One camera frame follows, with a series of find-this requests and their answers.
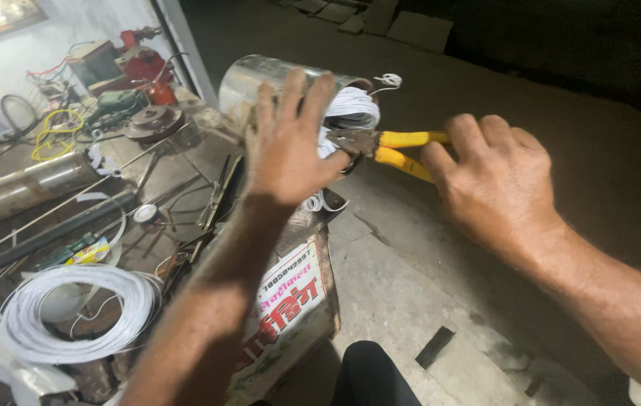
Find person's left hand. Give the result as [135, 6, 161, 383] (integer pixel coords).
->
[244, 68, 352, 207]

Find flat metal tool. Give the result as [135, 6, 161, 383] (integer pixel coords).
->
[196, 154, 244, 230]

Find black strip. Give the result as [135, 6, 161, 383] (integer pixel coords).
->
[415, 325, 456, 371]

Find printed sign board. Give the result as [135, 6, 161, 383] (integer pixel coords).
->
[226, 230, 342, 406]

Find red oil can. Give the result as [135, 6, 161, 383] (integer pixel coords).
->
[133, 53, 189, 108]

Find shiny steel motor stator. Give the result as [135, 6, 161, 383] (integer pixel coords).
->
[218, 55, 381, 139]

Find framed picture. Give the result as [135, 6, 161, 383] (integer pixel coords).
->
[0, 0, 49, 38]

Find yellow cable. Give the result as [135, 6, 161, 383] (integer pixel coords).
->
[31, 108, 86, 162]

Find red machine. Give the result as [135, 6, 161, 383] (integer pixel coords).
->
[116, 27, 177, 85]

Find yellow-handled pliers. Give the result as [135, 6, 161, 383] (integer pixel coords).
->
[326, 127, 452, 185]

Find white winding wire bundle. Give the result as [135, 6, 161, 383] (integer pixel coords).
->
[304, 73, 404, 213]

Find metal pulley disc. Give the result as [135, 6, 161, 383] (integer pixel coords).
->
[123, 104, 187, 144]

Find heap of stone slabs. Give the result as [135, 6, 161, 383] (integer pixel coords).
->
[280, 0, 455, 55]

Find rusty steel motor cylinder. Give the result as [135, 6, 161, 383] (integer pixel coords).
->
[0, 149, 102, 238]

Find green box device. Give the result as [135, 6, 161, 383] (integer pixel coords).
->
[97, 89, 138, 112]

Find person's black trouser leg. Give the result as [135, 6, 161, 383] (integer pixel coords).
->
[331, 341, 423, 406]

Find person's right hand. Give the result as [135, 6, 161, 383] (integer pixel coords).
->
[421, 113, 567, 265]

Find brown box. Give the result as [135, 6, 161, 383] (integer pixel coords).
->
[67, 40, 124, 89]

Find white wire coil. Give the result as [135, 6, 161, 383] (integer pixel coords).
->
[0, 263, 162, 365]

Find black cable loop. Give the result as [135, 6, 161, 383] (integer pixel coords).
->
[0, 94, 39, 138]

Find tangle of coloured wires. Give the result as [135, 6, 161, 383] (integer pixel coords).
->
[26, 41, 96, 105]

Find thin metal rod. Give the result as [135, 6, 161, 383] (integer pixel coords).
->
[0, 121, 191, 248]

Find black pipe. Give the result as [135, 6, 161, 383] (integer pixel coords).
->
[0, 188, 138, 286]

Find yellow packet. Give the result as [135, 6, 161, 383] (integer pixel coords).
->
[65, 236, 112, 266]

